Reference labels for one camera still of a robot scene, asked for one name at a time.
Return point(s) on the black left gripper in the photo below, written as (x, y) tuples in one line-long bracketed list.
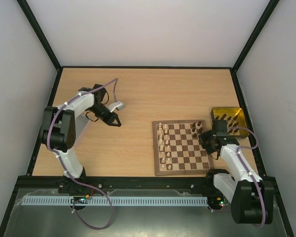
[(114, 116)]

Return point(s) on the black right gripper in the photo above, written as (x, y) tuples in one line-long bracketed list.
[(206, 144)]

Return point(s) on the wooden chess board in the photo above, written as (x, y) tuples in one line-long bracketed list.
[(177, 149)]

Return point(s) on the gold green metal tin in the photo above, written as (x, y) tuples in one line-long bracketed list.
[(234, 117)]

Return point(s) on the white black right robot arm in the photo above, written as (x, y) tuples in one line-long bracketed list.
[(251, 197)]

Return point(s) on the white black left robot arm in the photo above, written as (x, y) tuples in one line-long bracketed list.
[(62, 125)]

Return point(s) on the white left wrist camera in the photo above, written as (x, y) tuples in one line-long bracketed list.
[(116, 106)]

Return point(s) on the black metal base rail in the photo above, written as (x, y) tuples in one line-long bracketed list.
[(191, 185)]

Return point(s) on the light blue slotted cable duct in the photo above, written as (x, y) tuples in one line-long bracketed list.
[(115, 201)]

